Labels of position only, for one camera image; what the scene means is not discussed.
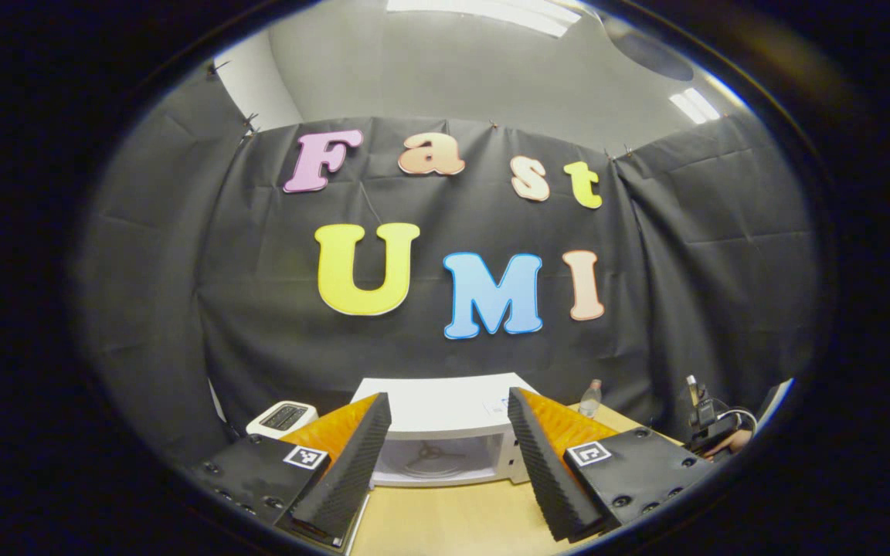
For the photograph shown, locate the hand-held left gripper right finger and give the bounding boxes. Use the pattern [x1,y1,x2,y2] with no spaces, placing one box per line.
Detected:
[505,388,724,543]

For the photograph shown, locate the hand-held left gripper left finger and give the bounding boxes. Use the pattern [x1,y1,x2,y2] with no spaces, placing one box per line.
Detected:
[186,392,393,549]

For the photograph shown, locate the white microwave oven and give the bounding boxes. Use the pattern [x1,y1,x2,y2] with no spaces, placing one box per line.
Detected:
[341,373,542,553]

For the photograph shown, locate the white toaster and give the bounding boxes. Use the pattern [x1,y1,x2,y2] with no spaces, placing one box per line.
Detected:
[246,401,319,439]

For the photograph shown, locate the large ceiling light panel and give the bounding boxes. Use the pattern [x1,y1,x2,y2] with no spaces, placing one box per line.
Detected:
[387,0,585,38]

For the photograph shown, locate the clear plastic bottle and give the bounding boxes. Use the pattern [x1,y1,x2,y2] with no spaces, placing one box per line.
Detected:
[578,379,603,419]

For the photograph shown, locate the small ceiling light panel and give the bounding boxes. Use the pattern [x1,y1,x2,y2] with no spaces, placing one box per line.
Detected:
[669,87,722,124]

